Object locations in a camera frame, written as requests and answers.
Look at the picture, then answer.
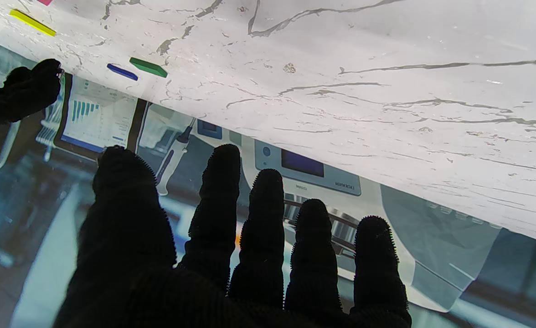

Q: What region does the printed laboratory photo backdrop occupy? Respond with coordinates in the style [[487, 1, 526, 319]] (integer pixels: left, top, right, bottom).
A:
[[0, 34, 536, 328]]

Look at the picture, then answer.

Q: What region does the blue domino block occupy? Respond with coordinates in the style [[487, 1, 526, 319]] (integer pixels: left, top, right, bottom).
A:
[[107, 63, 139, 81]]

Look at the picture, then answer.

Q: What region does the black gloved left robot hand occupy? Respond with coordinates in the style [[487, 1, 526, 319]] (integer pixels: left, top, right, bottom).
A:
[[54, 144, 412, 328]]

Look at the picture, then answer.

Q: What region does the green domino block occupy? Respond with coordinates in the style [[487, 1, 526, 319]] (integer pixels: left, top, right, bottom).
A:
[[129, 57, 168, 78]]

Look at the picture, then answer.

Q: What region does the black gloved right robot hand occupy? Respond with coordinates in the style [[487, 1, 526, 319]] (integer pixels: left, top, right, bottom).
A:
[[0, 58, 63, 128]]

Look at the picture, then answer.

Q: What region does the yellow domino block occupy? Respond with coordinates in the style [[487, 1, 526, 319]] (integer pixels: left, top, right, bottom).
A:
[[9, 9, 57, 37]]

